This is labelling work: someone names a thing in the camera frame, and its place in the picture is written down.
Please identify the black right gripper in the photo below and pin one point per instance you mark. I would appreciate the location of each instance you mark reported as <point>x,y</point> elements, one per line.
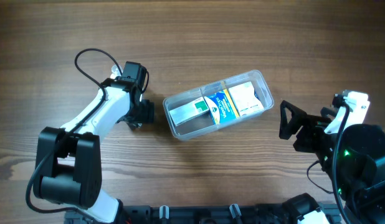
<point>303,129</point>

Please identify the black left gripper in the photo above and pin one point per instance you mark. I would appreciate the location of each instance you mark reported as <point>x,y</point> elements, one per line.
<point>134,124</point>

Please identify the white green long box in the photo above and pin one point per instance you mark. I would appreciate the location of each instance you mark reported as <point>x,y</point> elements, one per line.
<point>189,111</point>

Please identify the white medicine box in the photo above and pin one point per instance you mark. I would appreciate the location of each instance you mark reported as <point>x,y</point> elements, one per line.
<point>245,99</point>

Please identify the clear plastic container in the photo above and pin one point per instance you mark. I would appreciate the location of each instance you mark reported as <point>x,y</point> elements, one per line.
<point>204,124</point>

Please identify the blue Vicks VapoDrops box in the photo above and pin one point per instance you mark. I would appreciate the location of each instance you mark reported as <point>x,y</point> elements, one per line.
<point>221,107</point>

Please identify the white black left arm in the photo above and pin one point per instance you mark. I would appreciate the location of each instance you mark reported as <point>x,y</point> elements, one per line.
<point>68,167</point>

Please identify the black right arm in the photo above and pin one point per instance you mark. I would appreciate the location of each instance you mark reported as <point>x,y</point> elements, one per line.
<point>360,163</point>

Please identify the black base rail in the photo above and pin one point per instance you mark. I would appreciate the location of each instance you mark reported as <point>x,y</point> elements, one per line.
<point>302,208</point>

